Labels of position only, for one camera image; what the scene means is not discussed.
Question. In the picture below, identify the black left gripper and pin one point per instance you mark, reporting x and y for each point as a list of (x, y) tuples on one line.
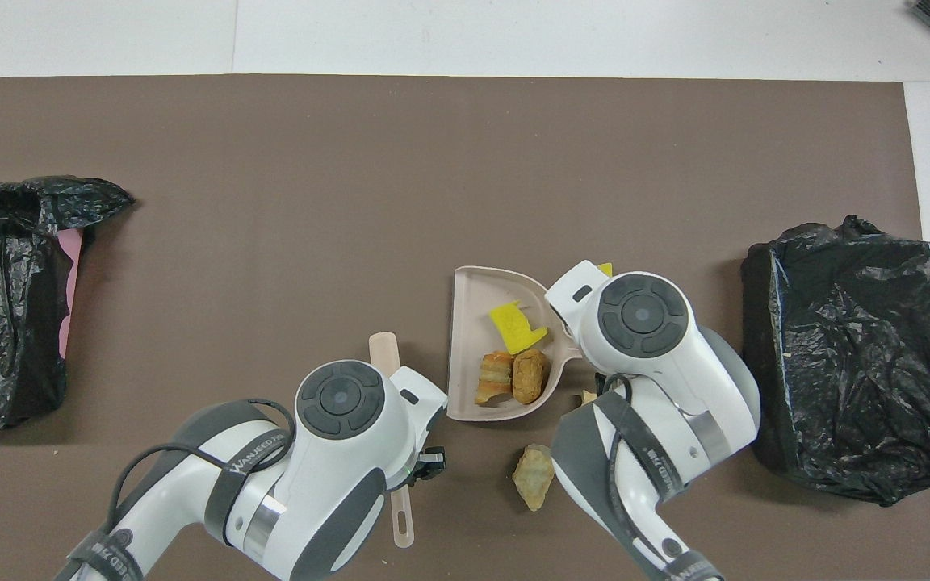
[(429, 464)]

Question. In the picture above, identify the pale tan bread chunk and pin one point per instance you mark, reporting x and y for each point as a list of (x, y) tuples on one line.
[(534, 478)]

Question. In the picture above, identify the orange striped croissant piece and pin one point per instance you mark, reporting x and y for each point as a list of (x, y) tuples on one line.
[(495, 379)]

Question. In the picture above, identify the brown fried nugget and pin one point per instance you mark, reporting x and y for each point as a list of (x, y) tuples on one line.
[(529, 376)]

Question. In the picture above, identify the beige plastic dustpan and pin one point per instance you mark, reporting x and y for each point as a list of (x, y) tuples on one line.
[(469, 323)]

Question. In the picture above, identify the yellow sponge piece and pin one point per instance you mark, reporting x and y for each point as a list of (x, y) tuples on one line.
[(605, 269), (513, 327)]

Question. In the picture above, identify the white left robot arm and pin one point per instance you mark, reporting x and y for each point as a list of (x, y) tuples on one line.
[(328, 484)]

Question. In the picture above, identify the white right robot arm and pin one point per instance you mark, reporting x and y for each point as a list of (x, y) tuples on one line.
[(675, 379)]

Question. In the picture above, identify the brown table mat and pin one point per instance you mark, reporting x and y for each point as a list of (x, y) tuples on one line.
[(352, 161)]

